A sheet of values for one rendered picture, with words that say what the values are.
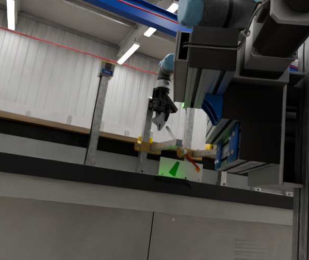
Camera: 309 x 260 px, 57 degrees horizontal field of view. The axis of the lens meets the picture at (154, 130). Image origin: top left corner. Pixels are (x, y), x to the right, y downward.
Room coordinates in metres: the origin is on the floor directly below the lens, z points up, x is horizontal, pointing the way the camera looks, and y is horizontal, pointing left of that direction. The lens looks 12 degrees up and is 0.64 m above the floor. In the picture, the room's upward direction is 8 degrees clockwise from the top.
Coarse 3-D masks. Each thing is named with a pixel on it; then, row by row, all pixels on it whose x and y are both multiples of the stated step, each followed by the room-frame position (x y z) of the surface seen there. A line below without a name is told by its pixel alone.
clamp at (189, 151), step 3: (177, 150) 1.55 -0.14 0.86; (180, 150) 1.52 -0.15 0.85; (186, 150) 1.52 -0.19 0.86; (189, 150) 1.53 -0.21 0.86; (192, 150) 1.53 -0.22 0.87; (195, 150) 1.54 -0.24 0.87; (177, 153) 1.54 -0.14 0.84; (180, 153) 1.51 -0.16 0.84; (189, 153) 1.53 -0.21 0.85; (180, 156) 1.53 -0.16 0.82; (183, 156) 1.52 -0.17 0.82; (189, 156) 1.53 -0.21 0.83; (192, 159) 1.58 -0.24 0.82; (195, 159) 1.56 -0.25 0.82; (198, 159) 1.55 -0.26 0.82; (201, 159) 1.56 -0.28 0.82
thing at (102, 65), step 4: (100, 64) 1.34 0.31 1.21; (104, 64) 1.32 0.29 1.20; (112, 64) 1.33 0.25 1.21; (100, 68) 1.32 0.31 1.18; (104, 68) 1.32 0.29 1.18; (112, 68) 1.33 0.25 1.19; (100, 72) 1.31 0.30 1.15; (112, 72) 1.34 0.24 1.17; (100, 76) 1.34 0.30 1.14; (108, 76) 1.34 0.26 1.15; (112, 76) 1.34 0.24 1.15
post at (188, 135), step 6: (192, 108) 1.53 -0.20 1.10; (186, 114) 1.55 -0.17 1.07; (192, 114) 1.53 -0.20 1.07; (186, 120) 1.55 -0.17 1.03; (192, 120) 1.53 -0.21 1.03; (186, 126) 1.54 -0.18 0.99; (192, 126) 1.54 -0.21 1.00; (186, 132) 1.53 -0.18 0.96; (192, 132) 1.54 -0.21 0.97; (186, 138) 1.52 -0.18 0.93; (186, 144) 1.53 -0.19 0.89
